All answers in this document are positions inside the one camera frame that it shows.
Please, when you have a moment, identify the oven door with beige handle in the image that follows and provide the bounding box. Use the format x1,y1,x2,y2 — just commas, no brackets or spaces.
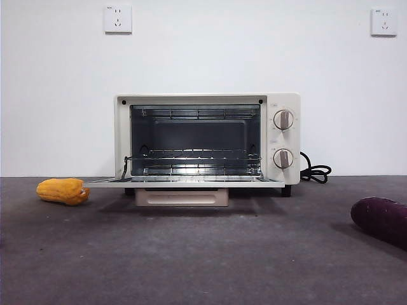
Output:
85,177,286,208

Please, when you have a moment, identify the beige oven knob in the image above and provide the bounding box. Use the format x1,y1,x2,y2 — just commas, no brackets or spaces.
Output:
273,148,295,170
273,109,296,131

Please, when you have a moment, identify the white toaster oven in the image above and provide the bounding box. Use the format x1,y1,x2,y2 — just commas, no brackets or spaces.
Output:
114,92,301,198

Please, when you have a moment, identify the purple sweet potato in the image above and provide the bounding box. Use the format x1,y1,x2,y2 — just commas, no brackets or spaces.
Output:
350,196,407,250

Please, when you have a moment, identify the yellow corn cob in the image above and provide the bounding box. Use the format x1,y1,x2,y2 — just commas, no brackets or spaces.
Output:
36,178,91,207

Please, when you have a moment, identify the metal wire oven rack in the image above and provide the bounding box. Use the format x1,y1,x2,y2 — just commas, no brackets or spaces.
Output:
126,148,263,163

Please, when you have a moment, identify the black oven power cable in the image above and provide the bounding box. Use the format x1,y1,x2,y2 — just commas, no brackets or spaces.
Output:
300,151,333,185

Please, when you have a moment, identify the white wall socket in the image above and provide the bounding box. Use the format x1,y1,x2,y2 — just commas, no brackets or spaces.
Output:
104,4,133,35
370,8,398,37

